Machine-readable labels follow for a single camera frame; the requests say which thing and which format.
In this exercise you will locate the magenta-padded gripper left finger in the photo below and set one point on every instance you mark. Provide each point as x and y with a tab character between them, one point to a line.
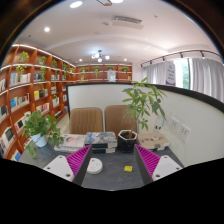
59	165

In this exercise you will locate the ceiling air vent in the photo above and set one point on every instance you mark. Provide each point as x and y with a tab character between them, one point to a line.
127	21

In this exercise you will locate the glass window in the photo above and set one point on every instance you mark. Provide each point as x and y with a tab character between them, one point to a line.
182	73

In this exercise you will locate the white framed notice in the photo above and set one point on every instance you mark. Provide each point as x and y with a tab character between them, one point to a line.
111	76

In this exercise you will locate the white and purple poster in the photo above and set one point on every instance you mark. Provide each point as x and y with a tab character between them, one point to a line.
170	73

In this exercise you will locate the orange wooden shelf unit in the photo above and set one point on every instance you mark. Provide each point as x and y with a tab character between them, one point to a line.
20	96

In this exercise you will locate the clear acrylic sign holder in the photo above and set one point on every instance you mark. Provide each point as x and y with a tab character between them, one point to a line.
159	126

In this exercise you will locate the tan padded chair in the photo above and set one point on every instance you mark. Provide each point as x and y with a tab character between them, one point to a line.
116	119
86	120

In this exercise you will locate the white cover book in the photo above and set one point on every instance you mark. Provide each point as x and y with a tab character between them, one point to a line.
74	140

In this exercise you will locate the round white power strip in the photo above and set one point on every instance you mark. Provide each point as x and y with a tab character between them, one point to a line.
95	166

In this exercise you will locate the beige cover book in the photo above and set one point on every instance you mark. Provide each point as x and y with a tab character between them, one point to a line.
153	140

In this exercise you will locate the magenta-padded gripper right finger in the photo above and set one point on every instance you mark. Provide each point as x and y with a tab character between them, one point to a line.
166	165

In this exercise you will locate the black ceiling track rail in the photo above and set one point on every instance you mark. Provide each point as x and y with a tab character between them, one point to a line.
181	53

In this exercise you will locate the recessed ceiling lights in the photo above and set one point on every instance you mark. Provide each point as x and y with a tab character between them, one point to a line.
76	4

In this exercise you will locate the tall plant in black pot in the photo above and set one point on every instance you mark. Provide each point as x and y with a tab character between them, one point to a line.
126	143

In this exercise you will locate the dark spine book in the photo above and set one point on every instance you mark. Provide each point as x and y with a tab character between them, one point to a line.
105	150

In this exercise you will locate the thin white book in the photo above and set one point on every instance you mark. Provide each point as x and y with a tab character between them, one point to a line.
66	149

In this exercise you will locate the thick dark cover book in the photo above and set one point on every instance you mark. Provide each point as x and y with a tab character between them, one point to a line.
101	137

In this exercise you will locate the leafy plant in white pot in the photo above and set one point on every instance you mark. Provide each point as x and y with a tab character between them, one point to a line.
39	140

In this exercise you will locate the white wall socket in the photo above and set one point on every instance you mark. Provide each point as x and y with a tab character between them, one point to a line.
174	124
184	132

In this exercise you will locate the white sheer curtain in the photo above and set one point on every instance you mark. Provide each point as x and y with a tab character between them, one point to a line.
153	73
206	78

